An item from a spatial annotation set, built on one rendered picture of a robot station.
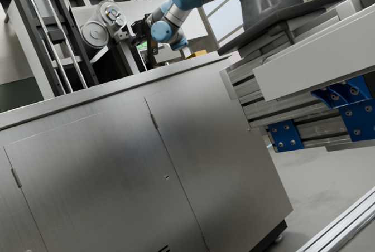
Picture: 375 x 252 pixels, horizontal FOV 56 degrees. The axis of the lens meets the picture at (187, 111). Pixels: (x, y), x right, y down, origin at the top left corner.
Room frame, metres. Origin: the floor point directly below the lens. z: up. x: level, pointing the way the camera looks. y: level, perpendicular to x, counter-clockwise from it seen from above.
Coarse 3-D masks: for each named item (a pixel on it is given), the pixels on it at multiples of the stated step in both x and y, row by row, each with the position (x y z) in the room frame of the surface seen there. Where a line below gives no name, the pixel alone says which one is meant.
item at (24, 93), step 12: (72, 72) 1.77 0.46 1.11; (12, 84) 1.59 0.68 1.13; (24, 84) 1.62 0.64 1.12; (36, 84) 1.65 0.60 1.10; (72, 84) 1.76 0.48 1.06; (0, 96) 1.55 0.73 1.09; (12, 96) 1.58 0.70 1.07; (24, 96) 1.61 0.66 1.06; (36, 96) 1.64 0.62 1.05; (0, 108) 1.53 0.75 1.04; (12, 108) 1.56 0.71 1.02
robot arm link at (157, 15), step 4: (168, 0) 1.39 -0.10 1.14; (164, 4) 1.38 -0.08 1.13; (168, 4) 1.38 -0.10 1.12; (160, 8) 1.40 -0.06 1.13; (164, 8) 1.38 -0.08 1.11; (168, 8) 1.38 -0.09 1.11; (156, 12) 1.43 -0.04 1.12; (160, 12) 1.40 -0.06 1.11; (164, 12) 1.39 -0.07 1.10; (152, 16) 1.45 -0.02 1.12; (156, 16) 1.43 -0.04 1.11; (160, 16) 1.41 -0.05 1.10; (152, 20) 1.45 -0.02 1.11; (156, 20) 1.44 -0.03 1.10; (160, 20) 1.42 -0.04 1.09
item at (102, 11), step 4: (104, 4) 1.59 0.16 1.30; (108, 4) 1.60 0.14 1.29; (112, 4) 1.61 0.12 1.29; (116, 4) 1.62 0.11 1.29; (100, 8) 1.57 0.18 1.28; (104, 8) 1.58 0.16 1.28; (120, 8) 1.63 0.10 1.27; (100, 12) 1.57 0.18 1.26; (104, 12) 1.58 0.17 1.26; (104, 16) 1.57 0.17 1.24; (104, 20) 1.57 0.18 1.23; (108, 20) 1.58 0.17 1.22; (108, 32) 1.65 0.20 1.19
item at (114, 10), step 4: (108, 8) 1.58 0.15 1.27; (112, 8) 1.59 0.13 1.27; (116, 8) 1.61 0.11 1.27; (112, 12) 1.59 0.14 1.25; (116, 12) 1.61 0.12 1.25; (108, 16) 1.57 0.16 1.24; (112, 16) 1.58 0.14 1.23; (116, 16) 1.60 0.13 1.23; (120, 16) 1.61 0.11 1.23; (112, 20) 1.59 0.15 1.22
